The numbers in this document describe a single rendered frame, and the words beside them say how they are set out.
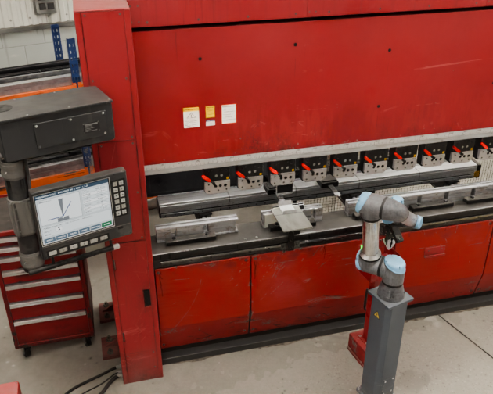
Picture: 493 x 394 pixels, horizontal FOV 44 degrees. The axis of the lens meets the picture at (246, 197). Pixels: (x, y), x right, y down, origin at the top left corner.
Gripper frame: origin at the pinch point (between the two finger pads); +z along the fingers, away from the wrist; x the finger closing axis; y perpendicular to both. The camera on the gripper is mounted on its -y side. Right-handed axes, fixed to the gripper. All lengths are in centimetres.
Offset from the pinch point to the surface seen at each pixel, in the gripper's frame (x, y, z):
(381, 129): -9, 39, -60
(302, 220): 46, 27, -14
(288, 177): 48, 45, -34
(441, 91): -45, 35, -81
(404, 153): -27, 34, -42
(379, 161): -11, 37, -38
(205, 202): 90, 77, -6
